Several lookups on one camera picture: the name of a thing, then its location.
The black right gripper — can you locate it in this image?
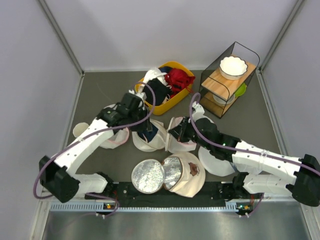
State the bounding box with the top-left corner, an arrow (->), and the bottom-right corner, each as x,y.
168,116 -> 212,151

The beige mesh bag with glasses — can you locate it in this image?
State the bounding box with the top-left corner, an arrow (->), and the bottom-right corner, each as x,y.
132,119 -> 168,152

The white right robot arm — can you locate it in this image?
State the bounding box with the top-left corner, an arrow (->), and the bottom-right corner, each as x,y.
168,117 -> 320,207

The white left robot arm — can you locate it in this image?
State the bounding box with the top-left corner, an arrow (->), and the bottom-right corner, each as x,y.
35,90 -> 151,203

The pink trimmed bag centre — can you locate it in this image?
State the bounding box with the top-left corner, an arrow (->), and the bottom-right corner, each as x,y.
164,116 -> 197,154

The pink trimmed bag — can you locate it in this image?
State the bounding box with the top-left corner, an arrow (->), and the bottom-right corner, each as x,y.
164,116 -> 197,154
100,128 -> 130,149

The pink trimmed bag left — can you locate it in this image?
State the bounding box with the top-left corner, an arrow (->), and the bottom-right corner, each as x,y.
100,128 -> 130,149

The dark blue bra in bag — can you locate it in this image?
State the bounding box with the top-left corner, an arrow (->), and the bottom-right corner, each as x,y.
137,124 -> 158,143

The black bra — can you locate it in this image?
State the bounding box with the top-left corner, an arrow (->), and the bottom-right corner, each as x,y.
142,78 -> 172,106

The beige foil lined bear bag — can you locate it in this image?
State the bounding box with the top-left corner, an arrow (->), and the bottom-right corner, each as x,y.
131,152 -> 206,198

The white bra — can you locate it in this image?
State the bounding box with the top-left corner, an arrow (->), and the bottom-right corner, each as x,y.
142,67 -> 168,91

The grey trimmed white mesh bag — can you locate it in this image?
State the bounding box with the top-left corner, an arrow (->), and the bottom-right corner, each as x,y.
198,147 -> 238,177

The red bra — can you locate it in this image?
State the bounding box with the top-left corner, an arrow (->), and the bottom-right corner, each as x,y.
164,68 -> 196,96

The yellow plastic basket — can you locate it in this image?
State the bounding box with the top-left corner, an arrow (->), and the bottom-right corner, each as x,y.
135,61 -> 194,116

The green plastic bowl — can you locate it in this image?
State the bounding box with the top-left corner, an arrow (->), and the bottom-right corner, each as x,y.
234,83 -> 247,98

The white scalloped bowl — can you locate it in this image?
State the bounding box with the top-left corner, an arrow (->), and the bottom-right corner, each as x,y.
219,56 -> 248,81

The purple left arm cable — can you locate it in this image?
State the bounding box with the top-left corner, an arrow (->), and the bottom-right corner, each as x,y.
32,81 -> 157,213

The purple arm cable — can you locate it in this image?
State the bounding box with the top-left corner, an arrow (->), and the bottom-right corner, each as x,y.
188,92 -> 320,217
32,81 -> 157,213

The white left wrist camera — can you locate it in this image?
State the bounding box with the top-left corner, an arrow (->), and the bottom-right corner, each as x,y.
128,89 -> 146,108

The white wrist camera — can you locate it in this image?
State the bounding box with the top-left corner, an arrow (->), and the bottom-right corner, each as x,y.
191,101 -> 207,123
128,89 -> 146,108

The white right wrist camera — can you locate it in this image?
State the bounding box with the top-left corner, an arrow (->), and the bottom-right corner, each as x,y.
191,101 -> 207,123

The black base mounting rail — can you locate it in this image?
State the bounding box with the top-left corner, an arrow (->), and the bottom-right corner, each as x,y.
115,181 -> 261,208

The black wire shelf rack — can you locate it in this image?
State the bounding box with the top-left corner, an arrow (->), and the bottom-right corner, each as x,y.
199,41 -> 260,118

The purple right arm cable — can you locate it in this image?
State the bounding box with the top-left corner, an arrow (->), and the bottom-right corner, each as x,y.
188,92 -> 320,217

